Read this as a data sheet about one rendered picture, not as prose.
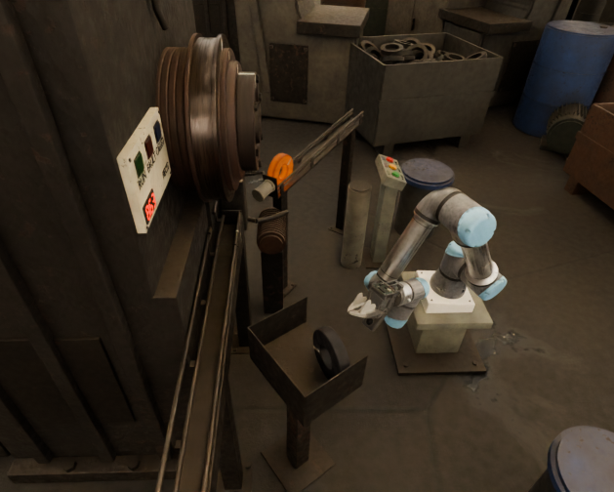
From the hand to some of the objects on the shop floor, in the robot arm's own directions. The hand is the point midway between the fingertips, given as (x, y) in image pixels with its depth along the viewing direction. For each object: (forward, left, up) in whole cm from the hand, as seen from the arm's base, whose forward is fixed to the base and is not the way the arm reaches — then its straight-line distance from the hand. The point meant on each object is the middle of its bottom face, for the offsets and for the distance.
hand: (350, 312), depth 125 cm
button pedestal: (-36, -105, -68) cm, 130 cm away
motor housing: (+23, -68, -71) cm, 102 cm away
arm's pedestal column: (-53, -45, -66) cm, 96 cm away
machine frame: (+79, -34, -74) cm, 113 cm away
